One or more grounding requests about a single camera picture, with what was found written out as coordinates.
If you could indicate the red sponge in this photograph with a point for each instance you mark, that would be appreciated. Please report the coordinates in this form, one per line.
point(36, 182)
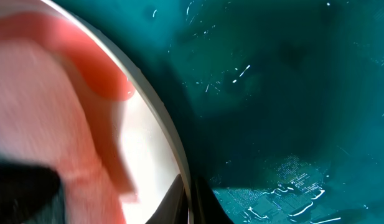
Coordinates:
point(61, 102)

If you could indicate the white round plate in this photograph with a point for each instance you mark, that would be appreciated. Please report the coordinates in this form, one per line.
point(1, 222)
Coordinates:
point(149, 147)

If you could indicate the teal plastic tray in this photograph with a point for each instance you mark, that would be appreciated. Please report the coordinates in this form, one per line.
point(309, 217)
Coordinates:
point(279, 104)

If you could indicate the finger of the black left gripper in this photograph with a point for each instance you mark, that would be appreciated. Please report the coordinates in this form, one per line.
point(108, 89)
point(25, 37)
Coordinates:
point(29, 194)

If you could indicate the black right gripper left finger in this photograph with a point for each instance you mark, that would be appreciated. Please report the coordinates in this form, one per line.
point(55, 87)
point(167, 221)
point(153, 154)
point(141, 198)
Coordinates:
point(173, 209)

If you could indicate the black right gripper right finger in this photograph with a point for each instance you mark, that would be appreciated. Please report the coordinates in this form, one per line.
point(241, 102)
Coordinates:
point(206, 207)

